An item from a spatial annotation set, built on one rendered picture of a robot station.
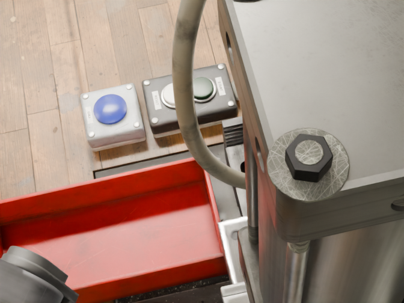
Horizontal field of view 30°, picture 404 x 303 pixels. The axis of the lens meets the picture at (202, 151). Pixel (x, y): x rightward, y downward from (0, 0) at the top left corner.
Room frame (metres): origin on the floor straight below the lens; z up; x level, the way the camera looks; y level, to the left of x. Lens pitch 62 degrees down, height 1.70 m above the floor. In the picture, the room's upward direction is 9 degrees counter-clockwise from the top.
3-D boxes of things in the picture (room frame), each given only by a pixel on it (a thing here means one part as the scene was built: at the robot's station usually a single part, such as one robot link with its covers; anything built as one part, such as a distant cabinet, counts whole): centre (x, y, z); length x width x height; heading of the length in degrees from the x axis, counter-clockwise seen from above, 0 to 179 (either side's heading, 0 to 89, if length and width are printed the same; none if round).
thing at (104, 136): (0.47, 0.10, 0.90); 0.07 x 0.07 x 0.06; 4
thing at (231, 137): (0.37, -0.04, 0.95); 0.06 x 0.03 x 0.09; 4
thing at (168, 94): (0.48, 0.02, 0.93); 0.03 x 0.03 x 0.02
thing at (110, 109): (0.47, 0.10, 0.93); 0.04 x 0.04 x 0.02
